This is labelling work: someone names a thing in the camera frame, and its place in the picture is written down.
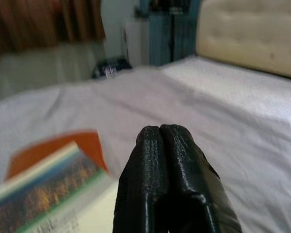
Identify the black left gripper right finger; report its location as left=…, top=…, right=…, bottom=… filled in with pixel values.
left=161, top=123, right=243, bottom=233

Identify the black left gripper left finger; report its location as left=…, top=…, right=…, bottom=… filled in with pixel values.
left=113, top=125, right=170, bottom=233

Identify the orange pillow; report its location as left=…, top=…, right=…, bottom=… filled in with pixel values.
left=4, top=130, right=110, bottom=182

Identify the book with landscape photo cover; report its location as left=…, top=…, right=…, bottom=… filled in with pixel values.
left=0, top=140, right=119, bottom=233

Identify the grey lilac bed sheet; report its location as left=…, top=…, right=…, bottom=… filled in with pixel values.
left=0, top=65, right=291, bottom=233

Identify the white textured mattress cover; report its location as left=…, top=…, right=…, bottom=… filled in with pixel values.
left=160, top=57, right=291, bottom=127

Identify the black printed bag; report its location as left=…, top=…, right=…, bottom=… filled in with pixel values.
left=92, top=58, right=134, bottom=80

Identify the pale green curtain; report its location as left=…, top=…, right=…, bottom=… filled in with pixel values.
left=0, top=43, right=105, bottom=102

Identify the cream tufted headboard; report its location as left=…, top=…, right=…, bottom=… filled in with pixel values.
left=195, top=0, right=291, bottom=81

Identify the brown curtain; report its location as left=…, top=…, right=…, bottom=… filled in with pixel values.
left=0, top=0, right=106, bottom=59

